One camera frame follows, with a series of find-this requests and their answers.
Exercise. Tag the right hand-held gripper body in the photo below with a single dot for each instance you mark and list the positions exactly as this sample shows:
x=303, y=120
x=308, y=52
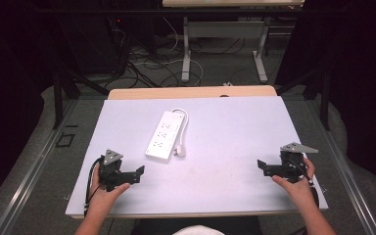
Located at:
x=290, y=164

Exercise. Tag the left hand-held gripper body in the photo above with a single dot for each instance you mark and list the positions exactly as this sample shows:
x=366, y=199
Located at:
x=111, y=169

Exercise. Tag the person's left hand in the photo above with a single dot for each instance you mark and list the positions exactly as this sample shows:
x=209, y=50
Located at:
x=106, y=196

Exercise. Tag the person's right hand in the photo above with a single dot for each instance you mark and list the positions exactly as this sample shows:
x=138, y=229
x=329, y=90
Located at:
x=298, y=191

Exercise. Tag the white table mat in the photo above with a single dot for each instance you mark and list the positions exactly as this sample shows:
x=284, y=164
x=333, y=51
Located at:
x=225, y=156

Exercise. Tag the white power strip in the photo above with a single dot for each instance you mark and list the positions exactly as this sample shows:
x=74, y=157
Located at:
x=163, y=135

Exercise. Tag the white power plug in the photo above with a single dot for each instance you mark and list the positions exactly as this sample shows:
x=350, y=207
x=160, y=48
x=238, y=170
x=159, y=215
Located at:
x=180, y=152

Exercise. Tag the person's dark trousers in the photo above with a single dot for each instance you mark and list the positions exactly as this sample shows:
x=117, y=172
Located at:
x=241, y=229

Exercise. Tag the black metal stand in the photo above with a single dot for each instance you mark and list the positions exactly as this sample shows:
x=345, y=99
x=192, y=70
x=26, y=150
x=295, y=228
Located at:
x=323, y=98
x=60, y=98

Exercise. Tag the wooden table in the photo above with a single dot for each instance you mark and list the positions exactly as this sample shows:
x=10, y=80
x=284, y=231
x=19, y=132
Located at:
x=189, y=92

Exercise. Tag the black computer tower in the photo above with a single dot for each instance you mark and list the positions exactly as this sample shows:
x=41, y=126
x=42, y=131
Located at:
x=94, y=42

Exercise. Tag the white desk with metal legs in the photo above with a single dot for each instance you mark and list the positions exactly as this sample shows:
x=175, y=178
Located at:
x=225, y=29

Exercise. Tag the aluminium floor rail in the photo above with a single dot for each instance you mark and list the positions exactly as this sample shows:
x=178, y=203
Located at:
x=346, y=179
x=29, y=176

